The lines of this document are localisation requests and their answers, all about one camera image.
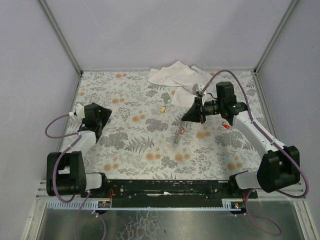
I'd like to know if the white disc with keyrings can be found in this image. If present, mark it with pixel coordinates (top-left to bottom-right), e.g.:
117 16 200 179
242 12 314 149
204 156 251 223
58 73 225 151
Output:
173 121 187 144

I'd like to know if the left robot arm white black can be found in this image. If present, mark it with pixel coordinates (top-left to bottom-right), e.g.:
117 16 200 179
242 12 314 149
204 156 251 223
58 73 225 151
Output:
45 103 112 202

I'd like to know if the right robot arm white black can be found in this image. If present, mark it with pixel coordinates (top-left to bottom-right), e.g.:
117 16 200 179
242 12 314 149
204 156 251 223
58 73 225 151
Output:
181 81 300 193

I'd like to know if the green tagged key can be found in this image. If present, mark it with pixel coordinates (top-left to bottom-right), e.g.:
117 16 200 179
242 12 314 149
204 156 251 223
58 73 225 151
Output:
165 98 172 105

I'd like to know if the white crumpled cloth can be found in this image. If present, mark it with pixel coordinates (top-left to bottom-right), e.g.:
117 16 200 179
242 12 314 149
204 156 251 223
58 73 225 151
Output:
147 61 212 109

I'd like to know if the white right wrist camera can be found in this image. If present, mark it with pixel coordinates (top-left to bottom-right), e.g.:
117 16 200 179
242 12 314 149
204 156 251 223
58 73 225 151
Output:
192 83 207 104

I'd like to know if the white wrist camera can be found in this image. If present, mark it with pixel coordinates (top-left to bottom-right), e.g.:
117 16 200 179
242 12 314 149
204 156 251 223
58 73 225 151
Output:
192 83 207 104
68 103 85 119

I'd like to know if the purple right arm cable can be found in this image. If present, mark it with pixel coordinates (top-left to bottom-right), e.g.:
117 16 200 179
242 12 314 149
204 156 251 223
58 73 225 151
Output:
199 69 310 199

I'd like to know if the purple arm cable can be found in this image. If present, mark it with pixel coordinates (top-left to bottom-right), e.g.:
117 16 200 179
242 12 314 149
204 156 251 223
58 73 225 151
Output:
199 69 310 199
44 113 83 203

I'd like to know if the purple right floor cable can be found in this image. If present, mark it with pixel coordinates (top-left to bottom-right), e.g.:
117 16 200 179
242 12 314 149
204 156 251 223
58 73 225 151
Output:
244 191 283 237

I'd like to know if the purple floor cable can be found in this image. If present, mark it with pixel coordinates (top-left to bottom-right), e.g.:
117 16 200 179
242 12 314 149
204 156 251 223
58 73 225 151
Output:
73 191 108 240
244 191 283 237

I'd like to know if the white slotted cable duct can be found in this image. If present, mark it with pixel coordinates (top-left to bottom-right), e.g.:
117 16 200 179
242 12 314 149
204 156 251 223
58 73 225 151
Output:
46 199 245 212

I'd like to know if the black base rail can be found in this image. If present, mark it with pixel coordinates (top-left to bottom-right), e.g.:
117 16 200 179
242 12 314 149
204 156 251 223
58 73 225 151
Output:
89 179 249 205

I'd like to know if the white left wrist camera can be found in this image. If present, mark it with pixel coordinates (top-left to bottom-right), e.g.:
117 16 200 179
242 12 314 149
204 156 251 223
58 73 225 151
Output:
68 103 85 119

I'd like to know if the grey aluminium corner post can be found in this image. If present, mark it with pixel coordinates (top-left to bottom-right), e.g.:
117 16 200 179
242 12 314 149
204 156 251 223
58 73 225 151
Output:
252 0 300 75

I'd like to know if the purple left floor cable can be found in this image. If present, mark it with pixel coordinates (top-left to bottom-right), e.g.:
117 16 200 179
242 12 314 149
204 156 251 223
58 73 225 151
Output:
73 191 108 240

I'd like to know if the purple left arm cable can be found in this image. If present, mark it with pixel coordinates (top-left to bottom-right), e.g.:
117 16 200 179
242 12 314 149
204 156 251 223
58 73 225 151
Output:
44 113 83 203

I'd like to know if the grey left corner post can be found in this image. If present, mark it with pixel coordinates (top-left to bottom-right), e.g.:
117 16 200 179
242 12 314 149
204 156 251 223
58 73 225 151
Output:
36 0 83 76

